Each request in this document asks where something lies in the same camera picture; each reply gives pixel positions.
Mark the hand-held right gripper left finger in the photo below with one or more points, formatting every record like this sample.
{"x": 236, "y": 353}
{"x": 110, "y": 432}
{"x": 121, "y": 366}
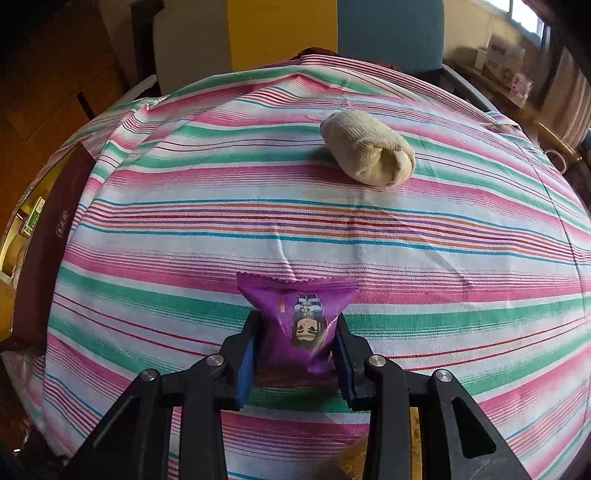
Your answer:
{"x": 247, "y": 374}

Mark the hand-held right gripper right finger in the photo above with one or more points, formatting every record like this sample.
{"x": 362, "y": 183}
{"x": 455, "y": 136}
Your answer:
{"x": 345, "y": 369}

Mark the purple snack packet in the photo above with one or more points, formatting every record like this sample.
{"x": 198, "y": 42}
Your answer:
{"x": 300, "y": 323}

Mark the cream sock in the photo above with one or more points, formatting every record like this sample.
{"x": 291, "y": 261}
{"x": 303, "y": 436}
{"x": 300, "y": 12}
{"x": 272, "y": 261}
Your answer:
{"x": 364, "y": 147}

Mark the yellow sponge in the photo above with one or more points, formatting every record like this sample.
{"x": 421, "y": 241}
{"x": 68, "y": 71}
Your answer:
{"x": 353, "y": 457}

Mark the striped bed sheet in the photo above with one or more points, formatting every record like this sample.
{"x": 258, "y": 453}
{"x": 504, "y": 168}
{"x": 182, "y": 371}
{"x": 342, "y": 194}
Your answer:
{"x": 184, "y": 230}

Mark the wooden table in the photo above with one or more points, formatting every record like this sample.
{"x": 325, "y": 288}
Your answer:
{"x": 508, "y": 99}

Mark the small pink box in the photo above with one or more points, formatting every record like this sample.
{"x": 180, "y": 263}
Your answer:
{"x": 521, "y": 84}

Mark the yellow blue grey headboard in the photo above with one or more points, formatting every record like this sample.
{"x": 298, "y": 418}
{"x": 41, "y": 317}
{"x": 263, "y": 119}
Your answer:
{"x": 277, "y": 32}

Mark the white cardboard box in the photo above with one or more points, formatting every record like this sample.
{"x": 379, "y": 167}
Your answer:
{"x": 503, "y": 55}

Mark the pale striped curtain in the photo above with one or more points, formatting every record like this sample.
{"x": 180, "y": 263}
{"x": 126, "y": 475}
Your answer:
{"x": 570, "y": 97}

